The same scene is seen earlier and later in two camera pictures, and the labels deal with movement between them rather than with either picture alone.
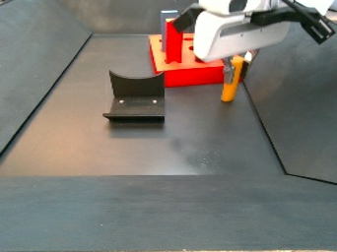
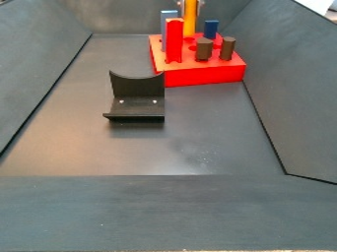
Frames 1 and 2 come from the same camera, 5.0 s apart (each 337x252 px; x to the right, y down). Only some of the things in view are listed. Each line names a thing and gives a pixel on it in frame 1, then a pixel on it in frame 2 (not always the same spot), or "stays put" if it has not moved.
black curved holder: (138, 99) stays put
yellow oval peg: (229, 88) to (190, 18)
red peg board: (189, 72) stays put
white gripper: (225, 32) to (181, 4)
